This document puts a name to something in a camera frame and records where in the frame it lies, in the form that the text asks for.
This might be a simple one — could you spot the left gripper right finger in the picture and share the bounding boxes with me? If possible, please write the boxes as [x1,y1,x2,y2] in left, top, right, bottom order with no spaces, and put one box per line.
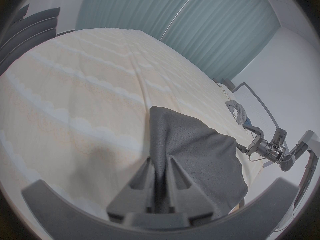
[166,155,215,221]

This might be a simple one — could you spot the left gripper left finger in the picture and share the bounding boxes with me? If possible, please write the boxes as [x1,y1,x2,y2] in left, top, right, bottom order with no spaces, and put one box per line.
[107,156,156,222]

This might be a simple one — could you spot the grey bedside table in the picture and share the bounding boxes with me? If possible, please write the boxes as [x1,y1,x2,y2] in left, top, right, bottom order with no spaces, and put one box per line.
[212,78,236,92]

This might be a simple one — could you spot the blue-green curtain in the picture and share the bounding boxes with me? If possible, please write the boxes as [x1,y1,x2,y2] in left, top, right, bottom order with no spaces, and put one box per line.
[75,0,203,44]
[160,0,281,81]

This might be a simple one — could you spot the black chest of drawers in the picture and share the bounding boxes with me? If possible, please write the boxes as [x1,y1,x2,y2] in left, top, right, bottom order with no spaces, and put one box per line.
[0,7,61,71]

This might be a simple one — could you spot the white printed pillow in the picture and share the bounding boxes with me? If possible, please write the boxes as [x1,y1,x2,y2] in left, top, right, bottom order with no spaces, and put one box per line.
[216,83,237,102]

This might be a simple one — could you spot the black T-shirt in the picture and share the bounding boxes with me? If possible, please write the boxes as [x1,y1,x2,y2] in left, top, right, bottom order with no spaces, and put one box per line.
[149,106,248,221]

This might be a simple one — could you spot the bed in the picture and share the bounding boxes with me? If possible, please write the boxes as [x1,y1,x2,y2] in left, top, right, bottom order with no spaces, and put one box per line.
[0,28,279,218]

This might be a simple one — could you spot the pile of clothes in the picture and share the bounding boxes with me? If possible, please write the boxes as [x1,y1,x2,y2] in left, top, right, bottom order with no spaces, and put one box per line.
[225,100,253,132]

